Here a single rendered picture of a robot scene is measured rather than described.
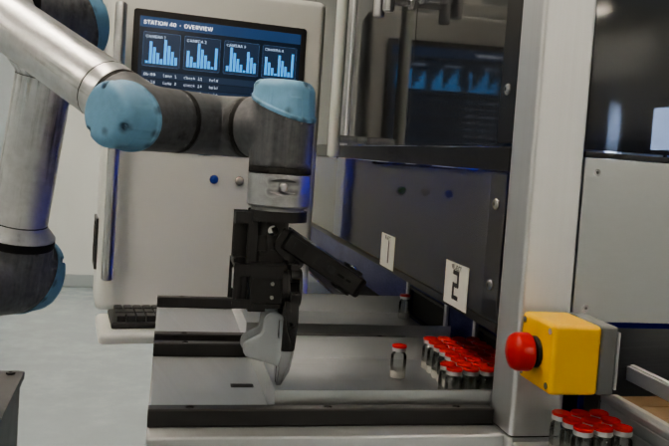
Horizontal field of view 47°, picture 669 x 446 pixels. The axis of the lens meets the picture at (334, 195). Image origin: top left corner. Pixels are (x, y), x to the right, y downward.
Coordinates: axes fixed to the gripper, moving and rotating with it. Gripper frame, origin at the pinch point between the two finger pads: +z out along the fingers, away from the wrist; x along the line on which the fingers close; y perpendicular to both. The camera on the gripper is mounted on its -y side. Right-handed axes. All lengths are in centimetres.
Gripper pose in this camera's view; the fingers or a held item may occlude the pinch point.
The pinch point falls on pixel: (284, 373)
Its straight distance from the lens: 96.5
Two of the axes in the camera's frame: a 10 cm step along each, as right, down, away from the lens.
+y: -9.8, -0.6, -2.1
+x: 2.1, 0.7, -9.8
